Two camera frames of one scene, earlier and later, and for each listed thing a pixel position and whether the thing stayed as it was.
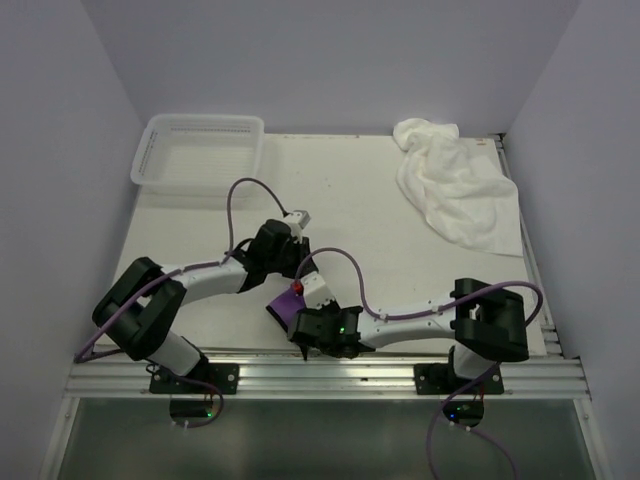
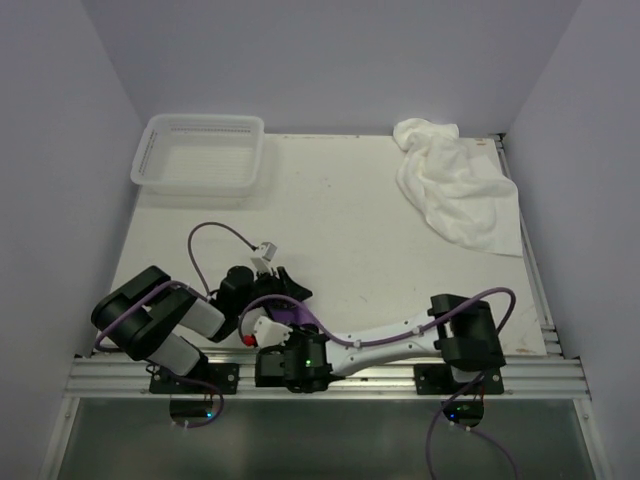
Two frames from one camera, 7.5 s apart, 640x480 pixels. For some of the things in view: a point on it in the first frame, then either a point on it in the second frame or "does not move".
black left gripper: (300, 248) → (283, 285)
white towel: (459, 195) does not move
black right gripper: (330, 305) → (299, 332)
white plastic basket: (198, 155) does not move
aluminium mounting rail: (548, 375) does not move
